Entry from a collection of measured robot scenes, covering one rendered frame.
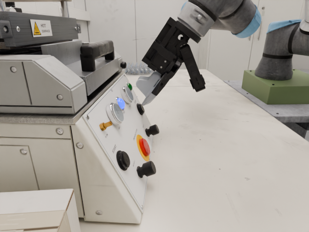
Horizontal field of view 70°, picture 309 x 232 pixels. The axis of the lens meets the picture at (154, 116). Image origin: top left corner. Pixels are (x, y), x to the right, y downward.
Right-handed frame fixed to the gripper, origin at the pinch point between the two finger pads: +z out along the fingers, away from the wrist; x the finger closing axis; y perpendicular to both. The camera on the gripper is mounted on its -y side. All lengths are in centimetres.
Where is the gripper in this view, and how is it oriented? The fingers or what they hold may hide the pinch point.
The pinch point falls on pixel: (147, 102)
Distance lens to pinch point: 57.2
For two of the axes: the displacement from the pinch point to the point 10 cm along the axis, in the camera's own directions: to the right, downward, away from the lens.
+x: -0.6, 3.8, -9.2
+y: -8.2, -5.4, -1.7
